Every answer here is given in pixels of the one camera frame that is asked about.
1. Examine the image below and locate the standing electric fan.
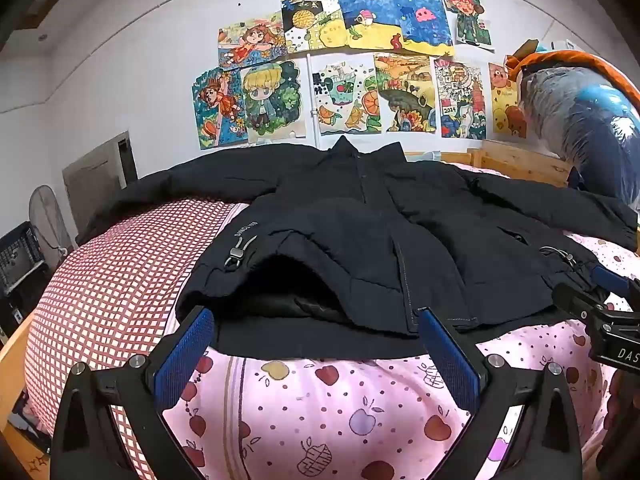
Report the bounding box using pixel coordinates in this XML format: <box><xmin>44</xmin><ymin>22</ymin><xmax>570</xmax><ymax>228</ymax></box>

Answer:
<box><xmin>28</xmin><ymin>185</ymin><xmax>76</xmax><ymax>271</ymax></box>

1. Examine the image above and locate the black plastic crate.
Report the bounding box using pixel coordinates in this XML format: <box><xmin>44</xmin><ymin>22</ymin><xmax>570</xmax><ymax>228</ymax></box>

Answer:
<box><xmin>0</xmin><ymin>221</ymin><xmax>51</xmax><ymax>301</ymax></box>

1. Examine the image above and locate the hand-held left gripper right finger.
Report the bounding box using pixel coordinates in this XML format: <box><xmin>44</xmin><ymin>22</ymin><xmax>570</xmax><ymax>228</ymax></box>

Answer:
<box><xmin>416</xmin><ymin>306</ymin><xmax>585</xmax><ymax>480</ymax></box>

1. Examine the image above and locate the red checkered blanket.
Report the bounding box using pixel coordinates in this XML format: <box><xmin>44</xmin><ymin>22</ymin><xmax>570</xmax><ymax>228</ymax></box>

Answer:
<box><xmin>24</xmin><ymin>199</ymin><xmax>251</xmax><ymax>480</ymax></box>

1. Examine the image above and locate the orange fruits drawing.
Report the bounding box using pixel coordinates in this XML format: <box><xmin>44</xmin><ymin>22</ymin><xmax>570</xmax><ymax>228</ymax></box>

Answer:
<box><xmin>311</xmin><ymin>55</ymin><xmax>382</xmax><ymax>136</ymax></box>

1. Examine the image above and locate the blond character drawing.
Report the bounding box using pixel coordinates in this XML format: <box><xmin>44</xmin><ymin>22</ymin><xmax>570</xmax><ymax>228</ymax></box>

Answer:
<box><xmin>240</xmin><ymin>59</ymin><xmax>307</xmax><ymax>144</ymax></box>

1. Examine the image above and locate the pineapple drawing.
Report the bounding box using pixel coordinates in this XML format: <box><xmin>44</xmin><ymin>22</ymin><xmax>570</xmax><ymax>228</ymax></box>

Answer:
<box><xmin>279</xmin><ymin>0</ymin><xmax>347</xmax><ymax>54</ymax></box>

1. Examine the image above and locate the orange-haired girl drawing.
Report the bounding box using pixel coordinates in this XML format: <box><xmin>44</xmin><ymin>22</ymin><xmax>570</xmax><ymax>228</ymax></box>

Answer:
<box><xmin>218</xmin><ymin>11</ymin><xmax>289</xmax><ymax>70</ymax></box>

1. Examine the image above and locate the blue sea fish drawing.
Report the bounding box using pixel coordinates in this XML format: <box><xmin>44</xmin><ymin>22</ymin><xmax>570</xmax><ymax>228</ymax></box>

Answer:
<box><xmin>335</xmin><ymin>0</ymin><xmax>402</xmax><ymax>52</ymax></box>

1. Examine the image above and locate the swimming girl drawing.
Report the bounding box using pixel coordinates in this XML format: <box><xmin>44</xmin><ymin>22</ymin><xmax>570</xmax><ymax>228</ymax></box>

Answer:
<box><xmin>192</xmin><ymin>66</ymin><xmax>249</xmax><ymax>152</ymax></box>

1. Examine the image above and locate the pink apple print bedsheet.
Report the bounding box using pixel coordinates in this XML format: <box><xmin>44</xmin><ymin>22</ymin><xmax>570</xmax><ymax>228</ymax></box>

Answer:
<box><xmin>112</xmin><ymin>162</ymin><xmax>640</xmax><ymax>480</ymax></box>

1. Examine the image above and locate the red-haired figure drawing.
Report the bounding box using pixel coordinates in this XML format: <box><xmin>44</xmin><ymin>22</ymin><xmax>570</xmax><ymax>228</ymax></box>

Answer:
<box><xmin>439</xmin><ymin>0</ymin><xmax>496</xmax><ymax>52</ymax></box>

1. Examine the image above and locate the colourful landscape drawing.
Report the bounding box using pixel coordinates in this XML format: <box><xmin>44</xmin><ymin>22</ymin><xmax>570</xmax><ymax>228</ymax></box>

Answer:
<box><xmin>373</xmin><ymin>52</ymin><xmax>437</xmax><ymax>134</ymax></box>

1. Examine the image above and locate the clear bag with blue bedding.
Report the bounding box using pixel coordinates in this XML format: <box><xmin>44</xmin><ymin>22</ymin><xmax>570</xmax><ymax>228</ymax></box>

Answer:
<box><xmin>520</xmin><ymin>67</ymin><xmax>640</xmax><ymax>211</ymax></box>

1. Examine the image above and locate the orange cloth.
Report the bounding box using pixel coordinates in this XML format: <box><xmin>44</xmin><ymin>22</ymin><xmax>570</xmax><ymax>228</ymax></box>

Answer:
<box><xmin>504</xmin><ymin>40</ymin><xmax>640</xmax><ymax>106</ymax></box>

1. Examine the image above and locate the person's right hand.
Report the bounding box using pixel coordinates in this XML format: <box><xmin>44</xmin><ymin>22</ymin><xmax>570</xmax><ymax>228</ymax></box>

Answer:
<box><xmin>602</xmin><ymin>370</ymin><xmax>640</xmax><ymax>480</ymax></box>

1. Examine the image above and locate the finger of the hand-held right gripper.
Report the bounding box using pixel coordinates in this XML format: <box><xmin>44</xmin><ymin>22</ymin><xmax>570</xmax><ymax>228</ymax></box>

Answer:
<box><xmin>551</xmin><ymin>282</ymin><xmax>608</xmax><ymax>322</ymax></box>
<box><xmin>591</xmin><ymin>265</ymin><xmax>632</xmax><ymax>297</ymax></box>

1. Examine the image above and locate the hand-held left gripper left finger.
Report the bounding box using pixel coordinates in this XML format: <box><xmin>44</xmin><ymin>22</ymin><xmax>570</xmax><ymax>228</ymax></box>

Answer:
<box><xmin>50</xmin><ymin>305</ymin><xmax>216</xmax><ymax>480</ymax></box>

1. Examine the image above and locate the wooden bed side rail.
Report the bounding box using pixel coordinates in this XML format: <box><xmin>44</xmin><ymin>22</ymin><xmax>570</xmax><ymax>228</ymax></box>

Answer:
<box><xmin>0</xmin><ymin>317</ymin><xmax>53</xmax><ymax>480</ymax></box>

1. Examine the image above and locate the pink jellyfish drawing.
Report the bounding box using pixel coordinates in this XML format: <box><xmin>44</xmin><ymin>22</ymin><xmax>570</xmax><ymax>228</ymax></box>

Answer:
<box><xmin>392</xmin><ymin>0</ymin><xmax>456</xmax><ymax>57</ymax></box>

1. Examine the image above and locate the wooden bed frame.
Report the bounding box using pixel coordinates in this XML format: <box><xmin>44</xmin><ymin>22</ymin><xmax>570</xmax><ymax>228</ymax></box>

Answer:
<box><xmin>405</xmin><ymin>140</ymin><xmax>576</xmax><ymax>191</ymax></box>

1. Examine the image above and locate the red city drawing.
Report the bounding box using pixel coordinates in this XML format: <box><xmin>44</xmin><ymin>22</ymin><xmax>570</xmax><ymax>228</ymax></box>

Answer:
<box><xmin>433</xmin><ymin>56</ymin><xmax>487</xmax><ymax>140</ymax></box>

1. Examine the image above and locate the black padded jacket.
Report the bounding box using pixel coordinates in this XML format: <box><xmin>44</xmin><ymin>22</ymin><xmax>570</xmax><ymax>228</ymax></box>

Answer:
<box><xmin>75</xmin><ymin>135</ymin><xmax>640</xmax><ymax>361</ymax></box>

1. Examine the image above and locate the yellow bear drawing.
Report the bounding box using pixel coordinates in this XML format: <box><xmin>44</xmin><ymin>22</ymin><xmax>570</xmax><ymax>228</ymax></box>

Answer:
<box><xmin>488</xmin><ymin>62</ymin><xmax>529</xmax><ymax>139</ymax></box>

